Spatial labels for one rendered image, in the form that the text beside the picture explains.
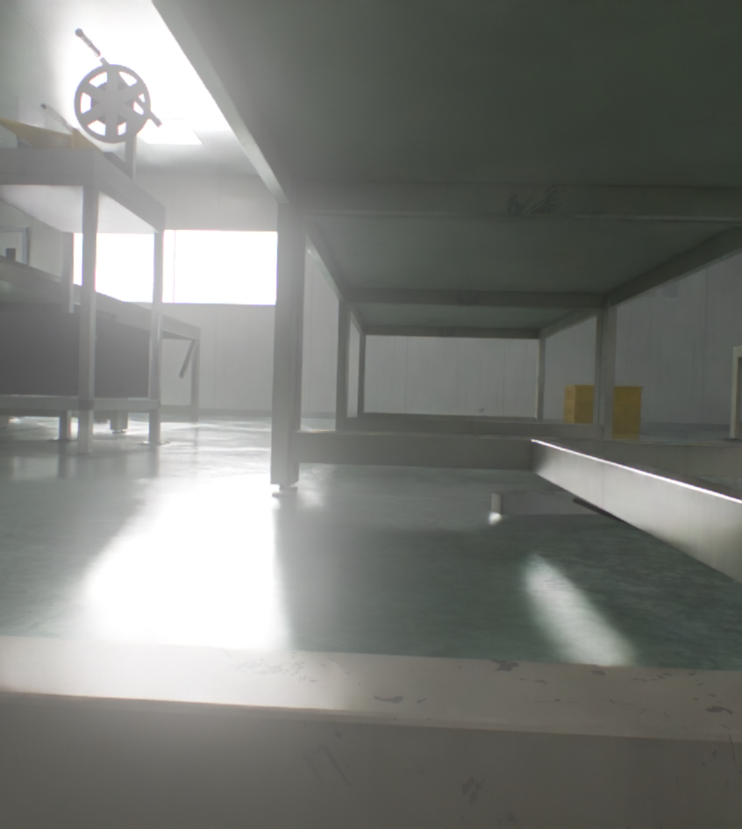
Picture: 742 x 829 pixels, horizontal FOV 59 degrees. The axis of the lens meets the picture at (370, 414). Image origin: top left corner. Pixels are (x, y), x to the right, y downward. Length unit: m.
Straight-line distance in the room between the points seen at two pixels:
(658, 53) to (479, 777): 1.04
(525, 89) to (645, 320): 7.04
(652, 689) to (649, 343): 7.95
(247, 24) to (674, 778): 0.97
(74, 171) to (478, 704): 2.57
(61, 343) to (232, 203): 5.72
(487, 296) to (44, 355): 1.80
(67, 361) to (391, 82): 1.79
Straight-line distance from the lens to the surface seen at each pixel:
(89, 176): 2.65
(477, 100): 1.21
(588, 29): 1.05
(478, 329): 4.39
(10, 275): 3.06
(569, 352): 7.86
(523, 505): 1.41
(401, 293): 2.97
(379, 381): 7.61
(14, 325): 2.73
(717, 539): 0.69
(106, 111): 3.26
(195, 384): 5.25
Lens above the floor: 0.22
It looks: 1 degrees down
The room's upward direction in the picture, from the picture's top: 2 degrees clockwise
